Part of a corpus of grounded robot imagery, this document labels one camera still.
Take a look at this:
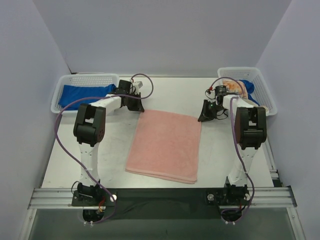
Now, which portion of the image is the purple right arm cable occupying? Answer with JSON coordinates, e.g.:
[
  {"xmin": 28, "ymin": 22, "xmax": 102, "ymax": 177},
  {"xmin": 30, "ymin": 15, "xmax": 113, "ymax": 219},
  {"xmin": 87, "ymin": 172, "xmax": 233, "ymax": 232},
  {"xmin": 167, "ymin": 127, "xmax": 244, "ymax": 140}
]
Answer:
[{"xmin": 211, "ymin": 76, "xmax": 255, "ymax": 225}]

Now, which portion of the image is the orange patterned towel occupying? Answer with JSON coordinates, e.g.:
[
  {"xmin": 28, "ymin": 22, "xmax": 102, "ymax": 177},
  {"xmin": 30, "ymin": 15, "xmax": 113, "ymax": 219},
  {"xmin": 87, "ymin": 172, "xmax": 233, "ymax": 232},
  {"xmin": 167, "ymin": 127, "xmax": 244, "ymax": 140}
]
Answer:
[{"xmin": 222, "ymin": 79, "xmax": 260, "ymax": 115}]

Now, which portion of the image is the white right plastic basket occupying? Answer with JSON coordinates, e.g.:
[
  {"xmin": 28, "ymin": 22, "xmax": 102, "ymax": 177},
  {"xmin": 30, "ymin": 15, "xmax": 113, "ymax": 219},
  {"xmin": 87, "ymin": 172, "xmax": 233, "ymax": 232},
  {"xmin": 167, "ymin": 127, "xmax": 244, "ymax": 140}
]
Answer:
[{"xmin": 217, "ymin": 67, "xmax": 278, "ymax": 116}]

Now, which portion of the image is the pink towel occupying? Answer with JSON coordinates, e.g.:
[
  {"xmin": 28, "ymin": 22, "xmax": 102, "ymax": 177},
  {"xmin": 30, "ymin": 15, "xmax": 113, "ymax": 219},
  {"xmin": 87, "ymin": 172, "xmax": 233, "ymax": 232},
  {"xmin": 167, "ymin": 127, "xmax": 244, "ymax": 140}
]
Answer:
[{"xmin": 125, "ymin": 110, "xmax": 202, "ymax": 184}]

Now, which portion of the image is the folded blue towel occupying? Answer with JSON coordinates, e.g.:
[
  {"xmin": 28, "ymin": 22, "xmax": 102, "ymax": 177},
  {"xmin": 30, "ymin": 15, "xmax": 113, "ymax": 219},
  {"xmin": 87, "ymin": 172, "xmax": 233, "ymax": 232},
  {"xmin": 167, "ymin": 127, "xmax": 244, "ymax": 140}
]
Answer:
[{"xmin": 58, "ymin": 84, "xmax": 116, "ymax": 108}]

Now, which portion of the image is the aluminium frame rail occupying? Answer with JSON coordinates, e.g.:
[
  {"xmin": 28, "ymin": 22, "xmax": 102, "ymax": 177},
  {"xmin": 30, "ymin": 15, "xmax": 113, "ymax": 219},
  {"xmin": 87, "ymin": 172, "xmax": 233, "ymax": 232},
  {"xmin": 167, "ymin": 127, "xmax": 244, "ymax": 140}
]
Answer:
[{"xmin": 24, "ymin": 117, "xmax": 306, "ymax": 240}]

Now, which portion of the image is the white plastic basket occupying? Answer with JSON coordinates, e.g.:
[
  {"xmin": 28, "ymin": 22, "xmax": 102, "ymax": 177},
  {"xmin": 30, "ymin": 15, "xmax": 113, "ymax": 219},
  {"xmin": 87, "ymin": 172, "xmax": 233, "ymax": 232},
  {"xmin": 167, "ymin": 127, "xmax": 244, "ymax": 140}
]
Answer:
[
  {"xmin": 217, "ymin": 67, "xmax": 278, "ymax": 116},
  {"xmin": 50, "ymin": 73, "xmax": 120, "ymax": 114}
]

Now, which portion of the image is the blue towel in right basket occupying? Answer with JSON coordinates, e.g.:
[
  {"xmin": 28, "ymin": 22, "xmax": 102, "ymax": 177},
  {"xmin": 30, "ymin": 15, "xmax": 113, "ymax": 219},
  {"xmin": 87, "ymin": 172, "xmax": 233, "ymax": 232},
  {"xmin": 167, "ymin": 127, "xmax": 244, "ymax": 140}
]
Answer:
[{"xmin": 240, "ymin": 79, "xmax": 260, "ymax": 106}]

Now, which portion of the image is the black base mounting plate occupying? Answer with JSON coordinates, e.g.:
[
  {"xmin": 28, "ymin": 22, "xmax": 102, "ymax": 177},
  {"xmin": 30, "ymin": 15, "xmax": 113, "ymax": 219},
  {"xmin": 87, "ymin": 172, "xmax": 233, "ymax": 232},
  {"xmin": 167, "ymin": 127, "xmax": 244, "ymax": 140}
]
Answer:
[{"xmin": 71, "ymin": 186, "xmax": 251, "ymax": 222}]

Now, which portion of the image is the white left plastic basket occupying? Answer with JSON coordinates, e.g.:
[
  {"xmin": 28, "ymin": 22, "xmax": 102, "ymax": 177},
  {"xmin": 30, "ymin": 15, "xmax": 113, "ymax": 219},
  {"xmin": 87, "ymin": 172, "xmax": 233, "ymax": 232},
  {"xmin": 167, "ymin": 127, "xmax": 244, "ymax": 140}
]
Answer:
[{"xmin": 50, "ymin": 73, "xmax": 120, "ymax": 114}]

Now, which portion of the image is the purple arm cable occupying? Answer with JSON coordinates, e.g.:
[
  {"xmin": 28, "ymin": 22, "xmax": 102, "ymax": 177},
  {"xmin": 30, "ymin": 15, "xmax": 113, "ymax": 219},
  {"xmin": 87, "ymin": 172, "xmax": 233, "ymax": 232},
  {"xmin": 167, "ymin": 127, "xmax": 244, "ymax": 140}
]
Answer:
[
  {"xmin": 211, "ymin": 76, "xmax": 255, "ymax": 225},
  {"xmin": 53, "ymin": 72, "xmax": 155, "ymax": 225}
]

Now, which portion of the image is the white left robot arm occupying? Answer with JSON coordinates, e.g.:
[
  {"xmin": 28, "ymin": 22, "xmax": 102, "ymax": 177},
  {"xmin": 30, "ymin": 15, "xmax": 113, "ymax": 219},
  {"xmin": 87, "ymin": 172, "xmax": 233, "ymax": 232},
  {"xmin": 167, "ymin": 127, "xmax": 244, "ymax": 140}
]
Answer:
[{"xmin": 73, "ymin": 80, "xmax": 145, "ymax": 204}]

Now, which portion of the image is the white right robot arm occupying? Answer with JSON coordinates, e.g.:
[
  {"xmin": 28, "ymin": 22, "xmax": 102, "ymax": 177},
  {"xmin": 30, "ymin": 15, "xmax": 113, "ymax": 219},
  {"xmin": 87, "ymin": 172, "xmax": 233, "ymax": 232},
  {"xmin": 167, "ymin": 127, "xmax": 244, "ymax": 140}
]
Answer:
[{"xmin": 197, "ymin": 85, "xmax": 267, "ymax": 199}]

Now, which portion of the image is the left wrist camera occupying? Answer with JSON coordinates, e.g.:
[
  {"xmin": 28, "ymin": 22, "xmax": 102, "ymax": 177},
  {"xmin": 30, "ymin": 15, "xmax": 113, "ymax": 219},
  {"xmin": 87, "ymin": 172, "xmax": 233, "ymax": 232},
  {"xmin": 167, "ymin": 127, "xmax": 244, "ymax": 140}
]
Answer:
[{"xmin": 132, "ymin": 81, "xmax": 143, "ymax": 91}]

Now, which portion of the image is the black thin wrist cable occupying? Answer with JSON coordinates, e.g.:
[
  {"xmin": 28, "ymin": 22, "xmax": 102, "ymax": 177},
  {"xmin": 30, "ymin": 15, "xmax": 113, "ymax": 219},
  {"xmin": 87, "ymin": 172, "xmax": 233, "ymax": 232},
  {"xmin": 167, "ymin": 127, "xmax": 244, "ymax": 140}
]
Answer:
[{"xmin": 204, "ymin": 87, "xmax": 229, "ymax": 121}]

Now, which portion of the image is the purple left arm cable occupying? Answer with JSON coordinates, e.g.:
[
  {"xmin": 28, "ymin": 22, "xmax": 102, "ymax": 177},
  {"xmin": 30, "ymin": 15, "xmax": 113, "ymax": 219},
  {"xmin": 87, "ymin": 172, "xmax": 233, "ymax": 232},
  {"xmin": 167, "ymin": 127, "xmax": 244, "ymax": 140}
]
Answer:
[{"xmin": 53, "ymin": 72, "xmax": 155, "ymax": 225}]

